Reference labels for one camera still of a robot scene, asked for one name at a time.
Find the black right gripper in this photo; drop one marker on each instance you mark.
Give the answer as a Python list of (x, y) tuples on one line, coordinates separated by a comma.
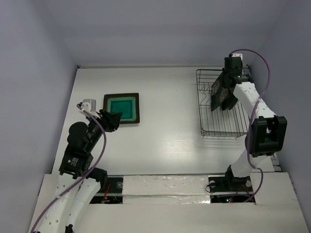
[(230, 79)]

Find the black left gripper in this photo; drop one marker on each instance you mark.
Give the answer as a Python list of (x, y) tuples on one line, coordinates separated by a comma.
[(111, 119)]

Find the teal square plate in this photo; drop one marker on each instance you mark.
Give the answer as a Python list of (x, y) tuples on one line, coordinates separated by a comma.
[(125, 103)]

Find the black floral square plate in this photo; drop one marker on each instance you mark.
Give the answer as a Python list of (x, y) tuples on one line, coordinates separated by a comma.
[(219, 94)]

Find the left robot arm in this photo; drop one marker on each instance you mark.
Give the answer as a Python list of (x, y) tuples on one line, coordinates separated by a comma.
[(79, 179)]

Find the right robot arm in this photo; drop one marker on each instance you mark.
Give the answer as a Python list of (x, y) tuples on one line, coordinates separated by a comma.
[(266, 130)]

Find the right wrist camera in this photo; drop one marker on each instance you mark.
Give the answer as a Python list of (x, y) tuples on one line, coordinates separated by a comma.
[(236, 55)]

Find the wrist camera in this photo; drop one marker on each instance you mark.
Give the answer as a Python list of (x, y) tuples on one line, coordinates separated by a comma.
[(236, 55), (87, 105)]

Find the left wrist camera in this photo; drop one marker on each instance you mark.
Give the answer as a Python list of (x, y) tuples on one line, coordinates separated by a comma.
[(87, 105)]

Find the wire dish rack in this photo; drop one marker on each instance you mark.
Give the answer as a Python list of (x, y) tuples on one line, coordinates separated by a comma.
[(218, 123)]

